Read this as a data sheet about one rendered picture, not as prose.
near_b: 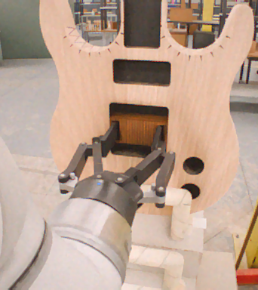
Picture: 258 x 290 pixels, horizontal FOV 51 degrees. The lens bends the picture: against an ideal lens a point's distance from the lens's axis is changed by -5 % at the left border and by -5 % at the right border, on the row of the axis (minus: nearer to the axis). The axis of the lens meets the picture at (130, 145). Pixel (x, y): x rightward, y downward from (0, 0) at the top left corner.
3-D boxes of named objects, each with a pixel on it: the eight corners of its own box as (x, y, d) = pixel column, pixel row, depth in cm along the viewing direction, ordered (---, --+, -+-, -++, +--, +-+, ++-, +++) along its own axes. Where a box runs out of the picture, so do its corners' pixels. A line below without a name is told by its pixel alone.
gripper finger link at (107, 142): (105, 158, 44) (101, 157, 44) (117, 137, 50) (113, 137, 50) (105, 140, 43) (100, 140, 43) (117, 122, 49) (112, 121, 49)
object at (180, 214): (186, 229, 57) (191, 193, 52) (185, 241, 54) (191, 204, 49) (170, 228, 57) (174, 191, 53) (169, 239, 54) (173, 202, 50)
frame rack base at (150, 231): (194, 251, 72) (204, 202, 64) (191, 302, 59) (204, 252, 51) (94, 238, 77) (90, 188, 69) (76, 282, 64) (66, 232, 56)
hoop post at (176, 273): (179, 285, 54) (184, 254, 49) (177, 298, 51) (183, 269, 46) (163, 282, 54) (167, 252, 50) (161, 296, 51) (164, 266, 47)
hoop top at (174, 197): (191, 199, 53) (192, 186, 51) (190, 211, 50) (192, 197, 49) (89, 186, 57) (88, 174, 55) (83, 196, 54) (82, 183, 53)
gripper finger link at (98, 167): (107, 204, 35) (96, 205, 35) (100, 158, 45) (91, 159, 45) (106, 178, 33) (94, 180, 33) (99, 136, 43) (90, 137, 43)
